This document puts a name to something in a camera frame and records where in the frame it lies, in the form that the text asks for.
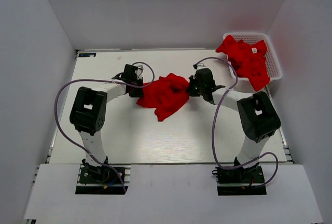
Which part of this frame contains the red t shirt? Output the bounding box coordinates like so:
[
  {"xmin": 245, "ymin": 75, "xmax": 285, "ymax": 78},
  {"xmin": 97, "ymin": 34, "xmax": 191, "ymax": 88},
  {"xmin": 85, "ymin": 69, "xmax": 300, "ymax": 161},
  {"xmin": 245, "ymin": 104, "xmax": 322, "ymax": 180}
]
[{"xmin": 136, "ymin": 73, "xmax": 189, "ymax": 122}]

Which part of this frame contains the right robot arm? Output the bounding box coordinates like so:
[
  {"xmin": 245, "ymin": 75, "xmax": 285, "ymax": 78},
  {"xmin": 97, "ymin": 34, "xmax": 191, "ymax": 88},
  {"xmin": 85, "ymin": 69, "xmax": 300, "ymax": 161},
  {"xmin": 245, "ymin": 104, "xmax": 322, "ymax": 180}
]
[{"xmin": 187, "ymin": 65, "xmax": 281, "ymax": 184}]

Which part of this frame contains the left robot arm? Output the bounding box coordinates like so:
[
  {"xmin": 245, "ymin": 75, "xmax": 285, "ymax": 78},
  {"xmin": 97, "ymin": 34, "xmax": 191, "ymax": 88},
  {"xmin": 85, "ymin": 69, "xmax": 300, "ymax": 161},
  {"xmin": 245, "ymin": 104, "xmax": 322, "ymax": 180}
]
[{"xmin": 70, "ymin": 64, "xmax": 144, "ymax": 183}]

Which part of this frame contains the red t shirts pile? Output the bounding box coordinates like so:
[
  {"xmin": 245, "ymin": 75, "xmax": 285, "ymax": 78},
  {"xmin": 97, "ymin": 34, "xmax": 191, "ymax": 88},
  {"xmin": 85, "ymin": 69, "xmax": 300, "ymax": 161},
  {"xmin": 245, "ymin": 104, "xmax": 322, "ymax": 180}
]
[{"xmin": 215, "ymin": 35, "xmax": 270, "ymax": 91}]

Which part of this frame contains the blue table label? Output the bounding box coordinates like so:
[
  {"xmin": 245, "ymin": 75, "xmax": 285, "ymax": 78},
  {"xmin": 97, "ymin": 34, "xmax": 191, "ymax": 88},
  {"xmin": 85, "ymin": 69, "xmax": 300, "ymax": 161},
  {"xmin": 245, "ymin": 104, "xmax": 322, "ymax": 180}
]
[{"xmin": 78, "ymin": 53, "xmax": 96, "ymax": 58}]

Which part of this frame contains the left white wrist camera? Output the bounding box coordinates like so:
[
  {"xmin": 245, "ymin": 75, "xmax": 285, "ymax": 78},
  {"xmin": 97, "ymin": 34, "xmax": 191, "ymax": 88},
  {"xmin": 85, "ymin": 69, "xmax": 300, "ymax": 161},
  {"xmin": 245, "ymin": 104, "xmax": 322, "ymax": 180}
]
[{"xmin": 134, "ymin": 65, "xmax": 144, "ymax": 77}]

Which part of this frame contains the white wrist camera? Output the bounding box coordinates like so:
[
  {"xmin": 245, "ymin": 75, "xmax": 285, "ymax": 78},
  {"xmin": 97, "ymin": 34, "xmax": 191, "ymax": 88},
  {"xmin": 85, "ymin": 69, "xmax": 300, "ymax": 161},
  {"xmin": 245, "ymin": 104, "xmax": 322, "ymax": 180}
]
[
  {"xmin": 134, "ymin": 65, "xmax": 144, "ymax": 77},
  {"xmin": 193, "ymin": 63, "xmax": 206, "ymax": 71}
]

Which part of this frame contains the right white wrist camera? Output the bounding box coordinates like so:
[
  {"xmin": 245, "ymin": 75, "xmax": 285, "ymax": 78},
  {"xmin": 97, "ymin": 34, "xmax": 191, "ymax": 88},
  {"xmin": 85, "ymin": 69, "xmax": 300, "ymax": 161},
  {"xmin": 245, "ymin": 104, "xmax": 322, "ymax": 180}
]
[{"xmin": 193, "ymin": 63, "xmax": 206, "ymax": 71}]

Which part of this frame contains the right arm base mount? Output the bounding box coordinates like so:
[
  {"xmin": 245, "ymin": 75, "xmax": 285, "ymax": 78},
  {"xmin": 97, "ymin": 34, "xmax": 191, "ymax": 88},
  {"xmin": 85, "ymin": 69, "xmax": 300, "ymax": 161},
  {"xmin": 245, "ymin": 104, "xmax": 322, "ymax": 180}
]
[{"xmin": 212, "ymin": 165, "xmax": 267, "ymax": 196}]

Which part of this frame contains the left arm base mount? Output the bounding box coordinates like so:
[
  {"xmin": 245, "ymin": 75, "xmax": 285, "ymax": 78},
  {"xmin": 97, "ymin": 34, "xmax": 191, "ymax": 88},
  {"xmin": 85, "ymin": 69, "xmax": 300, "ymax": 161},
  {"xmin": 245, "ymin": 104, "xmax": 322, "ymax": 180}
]
[{"xmin": 75, "ymin": 164, "xmax": 131, "ymax": 195}]

